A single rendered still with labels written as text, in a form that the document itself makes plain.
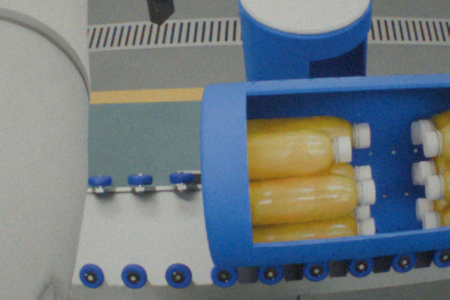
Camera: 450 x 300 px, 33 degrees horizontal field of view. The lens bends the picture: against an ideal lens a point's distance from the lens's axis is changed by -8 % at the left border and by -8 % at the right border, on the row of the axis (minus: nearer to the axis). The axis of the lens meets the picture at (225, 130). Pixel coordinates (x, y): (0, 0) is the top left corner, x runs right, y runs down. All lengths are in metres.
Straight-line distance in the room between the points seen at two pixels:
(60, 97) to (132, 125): 2.51
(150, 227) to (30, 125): 1.13
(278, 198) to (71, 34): 0.85
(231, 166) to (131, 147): 1.67
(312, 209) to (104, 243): 0.41
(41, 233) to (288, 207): 0.91
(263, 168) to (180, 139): 1.59
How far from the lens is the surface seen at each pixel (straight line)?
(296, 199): 1.17
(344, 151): 1.18
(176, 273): 1.30
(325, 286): 1.32
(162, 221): 1.42
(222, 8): 3.21
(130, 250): 1.39
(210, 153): 1.11
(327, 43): 1.57
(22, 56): 0.31
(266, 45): 1.61
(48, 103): 0.30
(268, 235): 1.21
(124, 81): 2.98
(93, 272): 1.32
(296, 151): 1.16
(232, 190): 1.11
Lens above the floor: 2.08
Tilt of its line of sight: 49 degrees down
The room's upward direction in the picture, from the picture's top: 8 degrees counter-clockwise
